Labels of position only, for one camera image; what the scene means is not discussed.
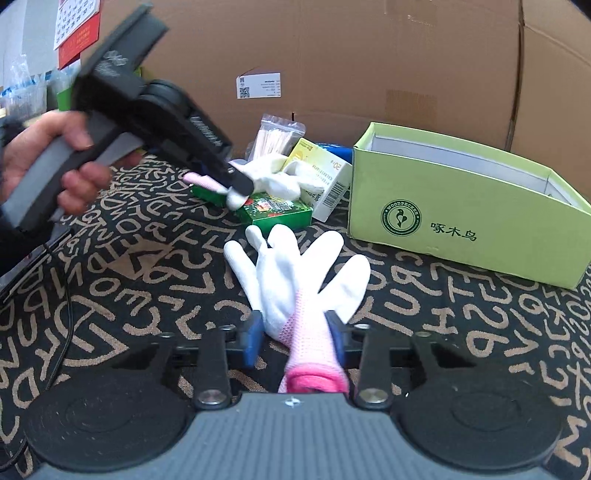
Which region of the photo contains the yellow white medicine box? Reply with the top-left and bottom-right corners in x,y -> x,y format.
281,137 -> 354,222

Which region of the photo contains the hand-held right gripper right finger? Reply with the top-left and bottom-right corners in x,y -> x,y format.
323,310 -> 472,411

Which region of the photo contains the clear bag of toothpicks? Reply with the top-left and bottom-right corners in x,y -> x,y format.
246,114 -> 307,162

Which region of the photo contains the brown cardboard backdrop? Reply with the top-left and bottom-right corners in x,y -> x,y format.
78,0 -> 591,195

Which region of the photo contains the light green cardboard box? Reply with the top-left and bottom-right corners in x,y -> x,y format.
346,121 -> 591,291

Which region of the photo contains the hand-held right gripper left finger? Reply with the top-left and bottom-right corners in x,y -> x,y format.
111,310 -> 267,412

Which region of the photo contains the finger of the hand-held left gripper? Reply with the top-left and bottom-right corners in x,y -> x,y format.
182,148 -> 256,197

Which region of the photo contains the small dark green box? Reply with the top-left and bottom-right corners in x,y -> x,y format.
191,184 -> 232,207

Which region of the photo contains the green carton with red print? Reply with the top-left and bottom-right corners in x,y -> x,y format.
233,193 -> 315,232

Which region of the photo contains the red wall calendar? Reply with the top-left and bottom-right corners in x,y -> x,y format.
52,0 -> 103,70

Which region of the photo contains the black letter-printed mat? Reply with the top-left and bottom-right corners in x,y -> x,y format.
0,154 -> 591,480

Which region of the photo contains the black cable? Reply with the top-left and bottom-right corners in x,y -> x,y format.
0,242 -> 76,468

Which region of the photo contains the white shipping label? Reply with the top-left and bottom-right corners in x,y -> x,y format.
236,72 -> 282,100

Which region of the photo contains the person's left hand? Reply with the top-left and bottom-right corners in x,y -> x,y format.
0,111 -> 145,216

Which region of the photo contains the white glove with pink cuff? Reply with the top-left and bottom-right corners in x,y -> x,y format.
223,224 -> 372,396
182,154 -> 306,211

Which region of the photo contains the blue plastic candy container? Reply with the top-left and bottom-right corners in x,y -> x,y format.
318,143 -> 354,163

